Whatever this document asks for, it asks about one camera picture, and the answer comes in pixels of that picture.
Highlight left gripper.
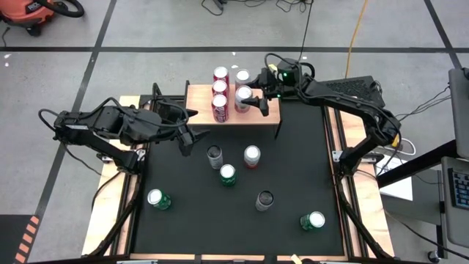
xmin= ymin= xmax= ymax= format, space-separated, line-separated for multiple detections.
xmin=160 ymin=109 xmax=212 ymax=158

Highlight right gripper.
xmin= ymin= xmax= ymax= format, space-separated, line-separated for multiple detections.
xmin=241 ymin=67 xmax=283 ymax=117

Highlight red Coca-Cola can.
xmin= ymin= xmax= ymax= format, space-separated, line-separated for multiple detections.
xmin=211 ymin=94 xmax=230 ymax=123
xmin=211 ymin=79 xmax=230 ymax=97
xmin=213 ymin=66 xmax=231 ymax=84

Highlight green Sprite can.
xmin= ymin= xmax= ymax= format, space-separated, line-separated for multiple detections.
xmin=147 ymin=188 xmax=172 ymax=210
xmin=218 ymin=163 xmax=238 ymax=188
xmin=299 ymin=210 xmax=326 ymax=231

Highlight tall silver Celsius can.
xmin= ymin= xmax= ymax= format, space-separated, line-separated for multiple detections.
xmin=205 ymin=144 xmax=224 ymax=170
xmin=255 ymin=189 xmax=275 ymax=213

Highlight white paper sheet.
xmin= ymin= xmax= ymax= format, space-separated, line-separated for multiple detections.
xmin=375 ymin=153 xmax=413 ymax=202

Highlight computer monitor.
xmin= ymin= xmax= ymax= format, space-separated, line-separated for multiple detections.
xmin=447 ymin=67 xmax=469 ymax=161

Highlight black mat orange stripes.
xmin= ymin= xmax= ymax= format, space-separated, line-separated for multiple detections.
xmin=0 ymin=214 xmax=41 ymax=264

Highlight orange shop vacuum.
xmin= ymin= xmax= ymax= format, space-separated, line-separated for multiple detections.
xmin=0 ymin=0 xmax=56 ymax=37

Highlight black keyboard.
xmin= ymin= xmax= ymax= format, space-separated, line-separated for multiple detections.
xmin=447 ymin=167 xmax=469 ymax=210

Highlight gray rolling desk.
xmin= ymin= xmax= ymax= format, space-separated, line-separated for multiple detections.
xmin=377 ymin=141 xmax=469 ymax=263

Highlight wooden shelf black frame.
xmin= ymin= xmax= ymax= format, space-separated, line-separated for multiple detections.
xmin=185 ymin=78 xmax=285 ymax=140

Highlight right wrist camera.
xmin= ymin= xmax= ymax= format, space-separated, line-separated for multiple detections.
xmin=276 ymin=57 xmax=298 ymax=87

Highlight black table frame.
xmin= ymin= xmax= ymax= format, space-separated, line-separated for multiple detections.
xmin=117 ymin=82 xmax=395 ymax=264

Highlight black coiled cable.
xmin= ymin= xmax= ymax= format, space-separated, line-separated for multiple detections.
xmin=296 ymin=0 xmax=317 ymax=80

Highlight black diagonal frame strut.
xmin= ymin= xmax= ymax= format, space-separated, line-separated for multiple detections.
xmin=333 ymin=177 xmax=394 ymax=260
xmin=86 ymin=172 xmax=144 ymax=257

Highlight yellow cable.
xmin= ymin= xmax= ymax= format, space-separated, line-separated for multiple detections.
xmin=344 ymin=0 xmax=369 ymax=80

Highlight black vacuum hose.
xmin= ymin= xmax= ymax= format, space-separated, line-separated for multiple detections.
xmin=34 ymin=0 xmax=85 ymax=18

